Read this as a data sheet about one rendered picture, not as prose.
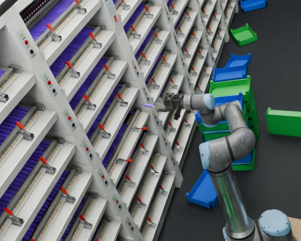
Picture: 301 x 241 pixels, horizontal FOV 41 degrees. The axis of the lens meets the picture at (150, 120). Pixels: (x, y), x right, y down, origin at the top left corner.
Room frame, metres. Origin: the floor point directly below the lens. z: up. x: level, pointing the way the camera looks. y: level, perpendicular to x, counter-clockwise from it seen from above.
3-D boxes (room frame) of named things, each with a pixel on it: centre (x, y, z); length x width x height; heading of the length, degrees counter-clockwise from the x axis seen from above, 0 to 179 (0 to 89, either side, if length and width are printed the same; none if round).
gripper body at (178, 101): (1.94, -0.17, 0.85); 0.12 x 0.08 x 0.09; 57
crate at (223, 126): (2.17, -0.47, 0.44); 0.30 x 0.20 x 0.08; 62
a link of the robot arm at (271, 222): (1.27, -0.38, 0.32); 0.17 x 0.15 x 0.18; 78
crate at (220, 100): (2.17, -0.47, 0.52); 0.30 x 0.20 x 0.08; 62
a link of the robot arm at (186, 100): (1.89, -0.24, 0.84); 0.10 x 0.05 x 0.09; 147
